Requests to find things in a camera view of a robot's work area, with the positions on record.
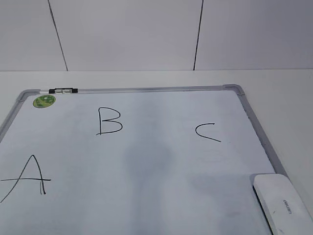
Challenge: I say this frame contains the white deli whiteboard eraser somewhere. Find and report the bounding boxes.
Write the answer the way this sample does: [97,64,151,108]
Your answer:
[253,174,313,235]

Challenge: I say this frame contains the black clear hanging clip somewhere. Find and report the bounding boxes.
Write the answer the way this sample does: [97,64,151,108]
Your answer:
[48,88,78,94]

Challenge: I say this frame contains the round green sticker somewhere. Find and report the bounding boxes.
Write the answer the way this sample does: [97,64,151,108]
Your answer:
[33,94,56,108]

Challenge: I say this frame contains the white whiteboard with grey frame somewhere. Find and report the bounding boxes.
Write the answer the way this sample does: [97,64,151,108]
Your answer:
[0,85,289,235]

